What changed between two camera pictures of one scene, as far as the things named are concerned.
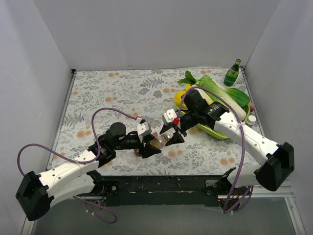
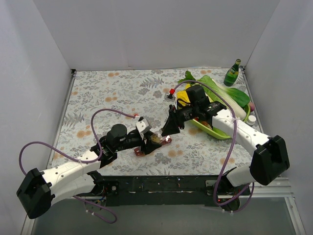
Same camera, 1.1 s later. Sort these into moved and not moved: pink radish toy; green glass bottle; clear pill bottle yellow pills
Moved: clear pill bottle yellow pills
Not moved: green glass bottle; pink radish toy
